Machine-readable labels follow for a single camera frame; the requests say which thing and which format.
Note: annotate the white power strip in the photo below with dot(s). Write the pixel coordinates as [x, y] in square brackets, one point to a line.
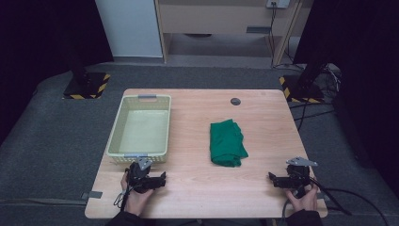
[278, 3]

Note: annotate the grey tape on table edge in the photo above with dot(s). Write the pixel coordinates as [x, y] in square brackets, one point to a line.
[320, 196]
[92, 195]

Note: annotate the person's left hand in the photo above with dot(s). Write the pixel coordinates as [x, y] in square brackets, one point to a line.
[138, 202]

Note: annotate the white panel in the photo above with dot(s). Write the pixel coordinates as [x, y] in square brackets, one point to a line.
[131, 28]

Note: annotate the pale yellow plastic basket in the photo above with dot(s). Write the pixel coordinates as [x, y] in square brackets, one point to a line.
[141, 133]

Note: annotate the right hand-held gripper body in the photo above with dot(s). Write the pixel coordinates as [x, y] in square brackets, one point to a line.
[296, 179]

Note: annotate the black curtain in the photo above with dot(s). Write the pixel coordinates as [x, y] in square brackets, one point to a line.
[367, 78]
[40, 37]

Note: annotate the green cloth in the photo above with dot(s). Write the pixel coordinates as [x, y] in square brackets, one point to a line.
[226, 141]

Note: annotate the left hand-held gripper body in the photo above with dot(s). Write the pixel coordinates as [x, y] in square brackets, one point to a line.
[139, 182]

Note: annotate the dark round table grommet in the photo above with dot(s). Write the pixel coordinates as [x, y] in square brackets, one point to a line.
[235, 101]

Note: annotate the black stand with striped base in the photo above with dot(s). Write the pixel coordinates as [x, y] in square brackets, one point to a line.
[302, 91]
[87, 88]

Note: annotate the wooden desk frame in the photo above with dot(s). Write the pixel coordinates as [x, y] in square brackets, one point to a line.
[213, 19]

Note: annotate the person's right hand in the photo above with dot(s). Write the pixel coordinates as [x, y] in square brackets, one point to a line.
[305, 203]

